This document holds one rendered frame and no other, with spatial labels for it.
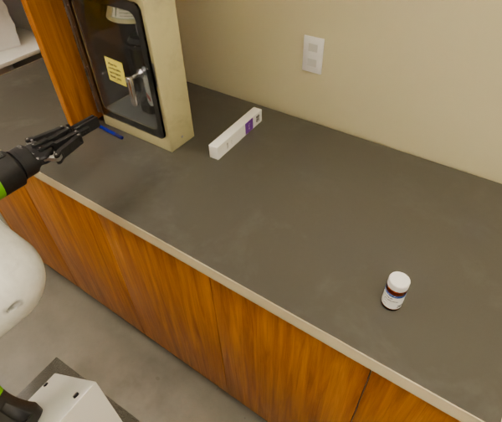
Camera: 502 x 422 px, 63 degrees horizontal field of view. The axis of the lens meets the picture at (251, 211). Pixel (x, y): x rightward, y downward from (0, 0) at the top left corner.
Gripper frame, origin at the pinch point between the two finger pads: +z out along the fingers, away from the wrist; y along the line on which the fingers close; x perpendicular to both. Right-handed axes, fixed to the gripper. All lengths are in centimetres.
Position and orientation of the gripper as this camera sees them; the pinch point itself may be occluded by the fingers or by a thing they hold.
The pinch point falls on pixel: (85, 126)
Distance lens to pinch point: 117.8
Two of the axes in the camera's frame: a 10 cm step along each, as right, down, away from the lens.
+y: -8.2, -3.9, 4.2
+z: 5.7, -5.8, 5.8
